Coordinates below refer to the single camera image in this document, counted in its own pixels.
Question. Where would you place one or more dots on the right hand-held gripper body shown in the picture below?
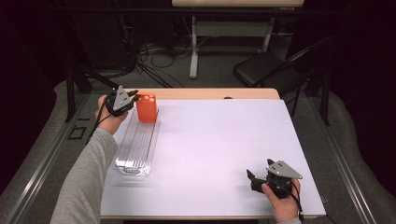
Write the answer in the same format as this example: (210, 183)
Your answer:
(280, 177)

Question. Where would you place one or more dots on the clear plastic packaging tray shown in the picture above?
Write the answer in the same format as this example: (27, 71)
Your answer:
(140, 146)

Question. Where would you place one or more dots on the white table mat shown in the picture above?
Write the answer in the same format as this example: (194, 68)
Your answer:
(218, 140)

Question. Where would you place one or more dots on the black metal stand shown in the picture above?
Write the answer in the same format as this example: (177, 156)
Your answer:
(70, 93)
(325, 99)

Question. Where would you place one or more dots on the black folding chair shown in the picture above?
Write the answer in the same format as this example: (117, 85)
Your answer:
(261, 68)

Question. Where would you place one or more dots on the aluminium floor rail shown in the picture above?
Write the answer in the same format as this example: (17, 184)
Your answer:
(342, 161)
(46, 161)

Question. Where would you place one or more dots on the light wooden table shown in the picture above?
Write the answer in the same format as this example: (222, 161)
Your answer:
(193, 93)

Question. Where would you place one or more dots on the person's right hand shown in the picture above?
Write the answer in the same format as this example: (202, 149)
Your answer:
(285, 207)

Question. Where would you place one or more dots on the person's left hand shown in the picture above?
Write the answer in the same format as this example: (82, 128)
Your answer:
(109, 123)

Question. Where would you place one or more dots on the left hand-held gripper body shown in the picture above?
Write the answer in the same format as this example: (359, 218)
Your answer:
(120, 101)

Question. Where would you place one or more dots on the white-framed wooden desk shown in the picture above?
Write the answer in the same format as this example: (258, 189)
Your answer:
(194, 46)

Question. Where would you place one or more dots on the orange phone case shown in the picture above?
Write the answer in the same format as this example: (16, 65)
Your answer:
(146, 110)

